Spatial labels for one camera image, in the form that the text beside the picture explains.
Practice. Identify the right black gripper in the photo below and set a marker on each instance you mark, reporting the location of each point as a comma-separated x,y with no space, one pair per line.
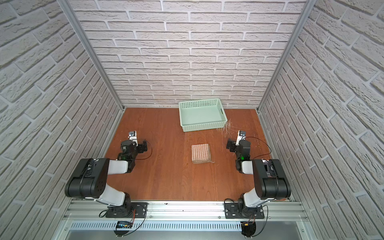
231,145

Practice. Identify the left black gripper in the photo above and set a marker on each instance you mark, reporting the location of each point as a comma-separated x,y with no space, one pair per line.
141,147

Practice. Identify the striped beige dishcloth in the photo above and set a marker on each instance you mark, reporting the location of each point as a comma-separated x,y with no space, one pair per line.
201,153

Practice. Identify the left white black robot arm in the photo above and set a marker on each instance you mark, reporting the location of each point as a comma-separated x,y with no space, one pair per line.
89,181

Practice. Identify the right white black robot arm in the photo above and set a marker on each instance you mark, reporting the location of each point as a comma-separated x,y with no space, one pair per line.
270,181

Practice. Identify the mint green plastic basket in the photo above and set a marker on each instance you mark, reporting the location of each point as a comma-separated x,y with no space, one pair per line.
199,115

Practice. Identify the left green controller board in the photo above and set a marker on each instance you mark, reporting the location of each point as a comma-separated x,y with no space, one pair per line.
124,225

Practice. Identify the right round controller board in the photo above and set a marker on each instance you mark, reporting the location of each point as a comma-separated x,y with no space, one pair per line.
248,229

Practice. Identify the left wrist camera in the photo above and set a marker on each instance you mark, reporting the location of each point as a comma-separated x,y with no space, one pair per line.
133,137

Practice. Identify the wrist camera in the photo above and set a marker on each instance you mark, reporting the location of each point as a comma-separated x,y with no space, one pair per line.
133,137
241,136

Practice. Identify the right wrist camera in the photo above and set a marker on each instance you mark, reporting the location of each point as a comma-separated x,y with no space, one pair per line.
241,136

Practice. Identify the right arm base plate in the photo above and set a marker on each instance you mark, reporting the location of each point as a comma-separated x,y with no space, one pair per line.
234,210

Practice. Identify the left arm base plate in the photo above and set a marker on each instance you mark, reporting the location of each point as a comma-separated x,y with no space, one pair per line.
135,209

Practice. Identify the aluminium front rail frame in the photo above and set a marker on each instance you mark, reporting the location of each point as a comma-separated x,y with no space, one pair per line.
281,219

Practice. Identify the left aluminium corner post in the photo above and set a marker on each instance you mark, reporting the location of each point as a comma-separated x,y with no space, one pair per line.
85,41

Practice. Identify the aluminium corner post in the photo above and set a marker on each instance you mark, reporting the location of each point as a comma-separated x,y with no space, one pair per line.
85,41
307,9

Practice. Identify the right aluminium corner post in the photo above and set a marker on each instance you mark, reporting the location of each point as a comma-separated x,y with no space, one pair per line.
307,9

